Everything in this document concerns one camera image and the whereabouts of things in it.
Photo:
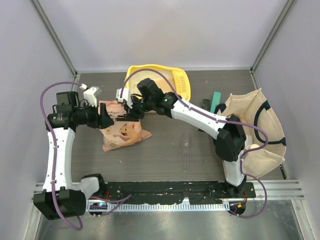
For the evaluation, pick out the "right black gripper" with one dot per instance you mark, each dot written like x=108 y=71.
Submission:
x=132 y=112

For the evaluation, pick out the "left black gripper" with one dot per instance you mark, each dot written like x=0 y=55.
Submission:
x=102 y=120

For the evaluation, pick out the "pink cat litter bag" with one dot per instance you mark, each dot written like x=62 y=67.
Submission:
x=122 y=133

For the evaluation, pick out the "clear plastic scoop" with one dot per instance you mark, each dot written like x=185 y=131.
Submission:
x=185 y=143

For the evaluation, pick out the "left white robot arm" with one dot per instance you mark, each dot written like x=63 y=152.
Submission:
x=58 y=191

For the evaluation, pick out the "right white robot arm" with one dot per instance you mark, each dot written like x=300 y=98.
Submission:
x=228 y=135

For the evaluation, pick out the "yellow litter box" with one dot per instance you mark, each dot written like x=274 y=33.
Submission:
x=132 y=83

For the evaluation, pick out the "yellow slotted litter scoop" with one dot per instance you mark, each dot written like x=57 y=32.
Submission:
x=182 y=83

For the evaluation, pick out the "teal flat stick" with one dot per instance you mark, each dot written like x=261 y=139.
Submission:
x=216 y=98

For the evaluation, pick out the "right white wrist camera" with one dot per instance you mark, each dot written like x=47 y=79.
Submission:
x=123 y=96

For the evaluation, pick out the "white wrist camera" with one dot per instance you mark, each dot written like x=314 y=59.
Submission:
x=91 y=94
x=123 y=96

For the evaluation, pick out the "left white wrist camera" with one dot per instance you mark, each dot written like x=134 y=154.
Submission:
x=91 y=94

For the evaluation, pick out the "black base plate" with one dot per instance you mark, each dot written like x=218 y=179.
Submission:
x=174 y=192

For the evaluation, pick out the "white slotted cable duct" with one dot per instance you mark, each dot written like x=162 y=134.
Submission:
x=185 y=206

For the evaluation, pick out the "aluminium rail frame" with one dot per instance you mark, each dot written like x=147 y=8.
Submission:
x=278 y=189

